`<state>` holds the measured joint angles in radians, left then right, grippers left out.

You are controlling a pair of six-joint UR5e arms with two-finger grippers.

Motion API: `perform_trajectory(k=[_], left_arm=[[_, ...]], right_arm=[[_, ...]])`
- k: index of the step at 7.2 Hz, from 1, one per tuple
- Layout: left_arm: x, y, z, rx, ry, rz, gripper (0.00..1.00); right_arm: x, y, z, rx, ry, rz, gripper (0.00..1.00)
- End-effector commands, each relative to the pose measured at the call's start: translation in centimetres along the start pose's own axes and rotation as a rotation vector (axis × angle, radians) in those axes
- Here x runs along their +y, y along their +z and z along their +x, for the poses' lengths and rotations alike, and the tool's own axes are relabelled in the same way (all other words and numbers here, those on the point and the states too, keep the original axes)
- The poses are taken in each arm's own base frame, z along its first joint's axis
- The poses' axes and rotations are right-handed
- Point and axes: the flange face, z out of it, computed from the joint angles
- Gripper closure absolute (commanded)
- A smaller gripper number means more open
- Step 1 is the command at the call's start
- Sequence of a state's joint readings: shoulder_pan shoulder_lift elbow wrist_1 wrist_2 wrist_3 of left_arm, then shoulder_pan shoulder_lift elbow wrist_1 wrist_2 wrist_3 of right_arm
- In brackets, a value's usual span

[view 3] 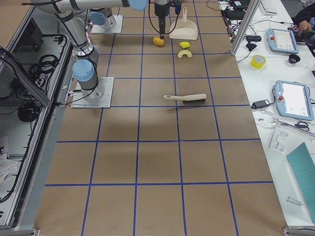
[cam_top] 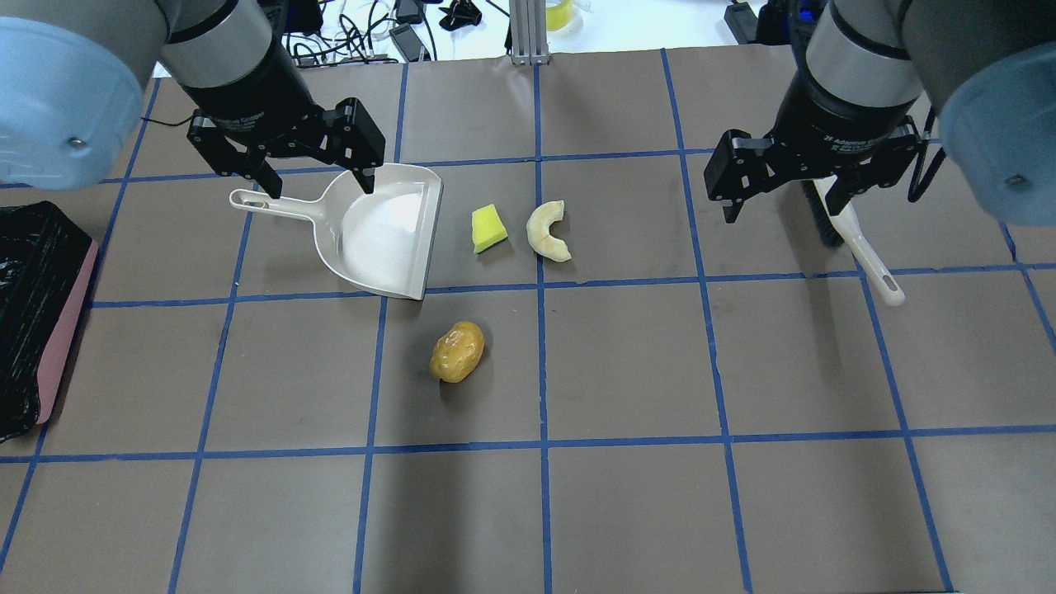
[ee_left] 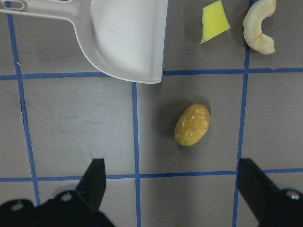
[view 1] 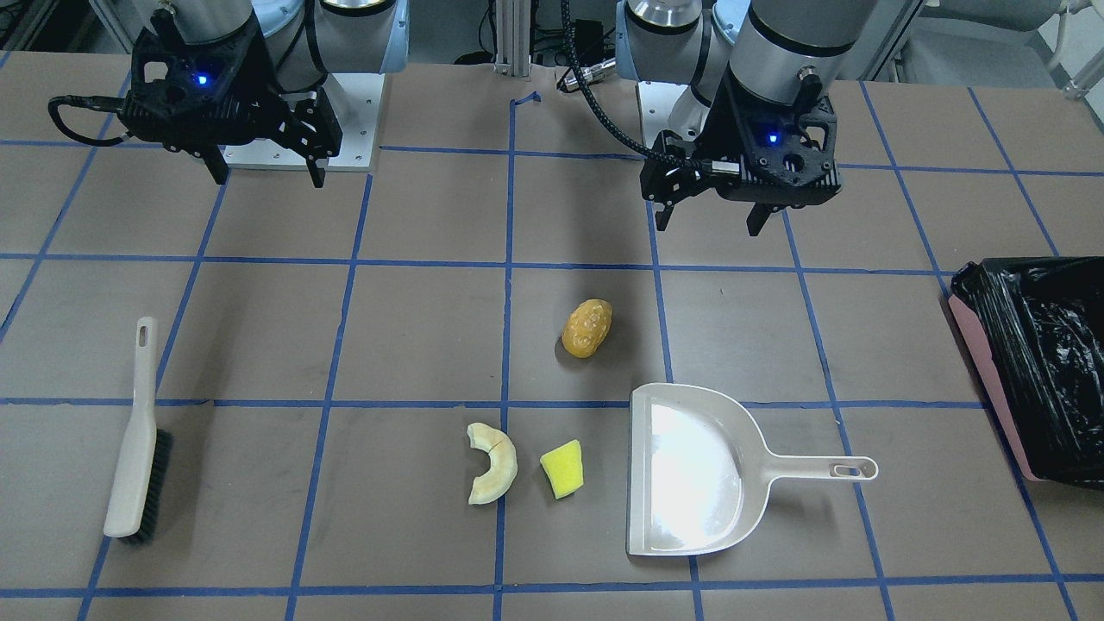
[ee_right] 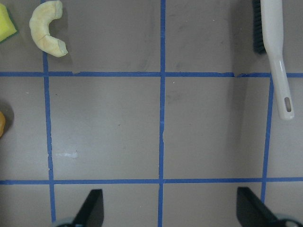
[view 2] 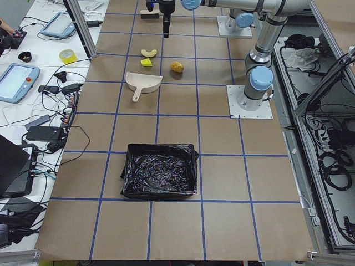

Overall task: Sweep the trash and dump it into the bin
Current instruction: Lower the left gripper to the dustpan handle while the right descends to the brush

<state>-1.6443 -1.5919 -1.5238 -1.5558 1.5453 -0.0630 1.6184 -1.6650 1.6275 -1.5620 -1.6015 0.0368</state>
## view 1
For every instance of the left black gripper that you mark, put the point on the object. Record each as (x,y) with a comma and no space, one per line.
(718,129)

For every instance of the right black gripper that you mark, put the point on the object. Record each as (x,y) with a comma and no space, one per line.
(274,79)

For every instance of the yellow potato toy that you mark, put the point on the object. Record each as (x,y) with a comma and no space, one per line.
(587,328)

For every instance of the beige plastic dustpan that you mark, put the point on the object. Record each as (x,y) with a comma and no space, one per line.
(701,471)

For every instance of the yellow green sponge piece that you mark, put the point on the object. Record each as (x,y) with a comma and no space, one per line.
(564,467)

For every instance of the beige hand brush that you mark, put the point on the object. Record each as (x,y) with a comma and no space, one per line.
(144,457)

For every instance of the pale melon rind slice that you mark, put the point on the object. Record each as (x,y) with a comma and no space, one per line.
(503,463)

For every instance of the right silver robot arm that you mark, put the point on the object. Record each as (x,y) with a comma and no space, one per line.
(311,40)

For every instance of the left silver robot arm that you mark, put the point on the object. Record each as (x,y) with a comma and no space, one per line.
(763,44)

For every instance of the pink bin with black bag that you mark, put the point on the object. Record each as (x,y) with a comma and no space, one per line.
(1033,330)

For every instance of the grey office chair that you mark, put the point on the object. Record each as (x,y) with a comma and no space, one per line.
(1015,44)

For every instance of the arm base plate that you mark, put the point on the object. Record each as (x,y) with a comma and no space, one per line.
(357,99)
(660,103)

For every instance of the aluminium frame post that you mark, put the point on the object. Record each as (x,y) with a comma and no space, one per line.
(512,38)

